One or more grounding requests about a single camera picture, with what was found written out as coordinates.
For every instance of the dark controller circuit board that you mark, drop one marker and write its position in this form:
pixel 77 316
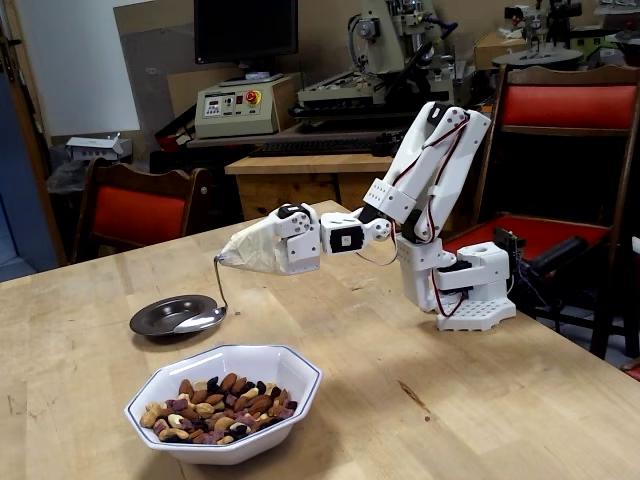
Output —
pixel 510 242

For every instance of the grey transparent sheet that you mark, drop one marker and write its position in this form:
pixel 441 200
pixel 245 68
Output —
pixel 155 75

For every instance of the white octagonal bowl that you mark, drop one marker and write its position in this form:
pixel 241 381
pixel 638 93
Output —
pixel 290 370

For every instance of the small white paper box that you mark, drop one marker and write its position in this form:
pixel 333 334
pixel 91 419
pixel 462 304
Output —
pixel 92 146

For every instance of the bent metal spoon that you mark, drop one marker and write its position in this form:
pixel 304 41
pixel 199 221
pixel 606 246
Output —
pixel 200 322

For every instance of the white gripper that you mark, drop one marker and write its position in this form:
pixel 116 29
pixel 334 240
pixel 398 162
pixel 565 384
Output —
pixel 299 252

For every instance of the beige control box red button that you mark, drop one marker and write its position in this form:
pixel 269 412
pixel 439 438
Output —
pixel 225 120

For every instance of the red object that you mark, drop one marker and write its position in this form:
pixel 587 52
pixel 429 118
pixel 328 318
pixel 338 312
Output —
pixel 634 372

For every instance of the black computer monitor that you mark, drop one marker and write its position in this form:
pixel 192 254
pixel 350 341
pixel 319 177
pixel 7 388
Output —
pixel 245 30

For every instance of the black device with white parts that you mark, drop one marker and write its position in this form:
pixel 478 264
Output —
pixel 532 20

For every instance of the black keyboard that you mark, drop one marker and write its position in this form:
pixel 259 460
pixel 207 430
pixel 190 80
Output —
pixel 310 146

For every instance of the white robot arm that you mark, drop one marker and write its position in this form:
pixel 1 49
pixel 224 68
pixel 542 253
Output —
pixel 482 270

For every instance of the white board panel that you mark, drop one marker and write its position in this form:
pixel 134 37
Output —
pixel 75 65

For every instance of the brown cardboard box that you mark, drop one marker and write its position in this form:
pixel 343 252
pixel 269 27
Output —
pixel 492 50

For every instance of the dark machine bench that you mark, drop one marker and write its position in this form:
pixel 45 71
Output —
pixel 235 142

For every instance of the small dark metal plate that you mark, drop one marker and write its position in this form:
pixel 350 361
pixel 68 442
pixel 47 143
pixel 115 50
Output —
pixel 160 312

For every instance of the green box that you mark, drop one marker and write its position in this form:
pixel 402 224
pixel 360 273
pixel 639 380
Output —
pixel 602 52

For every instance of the mixed nuts and raisins pile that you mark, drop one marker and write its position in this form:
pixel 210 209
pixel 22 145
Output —
pixel 220 400

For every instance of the small wooden chair red cushion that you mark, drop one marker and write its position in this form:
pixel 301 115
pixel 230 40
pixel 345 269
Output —
pixel 140 212

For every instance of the round black turntable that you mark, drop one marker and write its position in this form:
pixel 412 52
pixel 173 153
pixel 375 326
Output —
pixel 540 57

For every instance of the wooden workbench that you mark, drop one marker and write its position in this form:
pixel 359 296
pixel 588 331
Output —
pixel 280 192

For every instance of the beige masking tape wrap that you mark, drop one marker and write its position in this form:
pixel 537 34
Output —
pixel 250 250

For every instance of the beige milling machine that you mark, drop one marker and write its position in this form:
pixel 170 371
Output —
pixel 380 40

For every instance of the red and black case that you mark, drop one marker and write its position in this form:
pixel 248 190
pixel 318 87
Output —
pixel 172 132

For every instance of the blue door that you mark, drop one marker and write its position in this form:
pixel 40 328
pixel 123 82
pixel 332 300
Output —
pixel 20 200

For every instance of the tall wooden chair red cushion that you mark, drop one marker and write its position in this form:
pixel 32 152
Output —
pixel 565 107

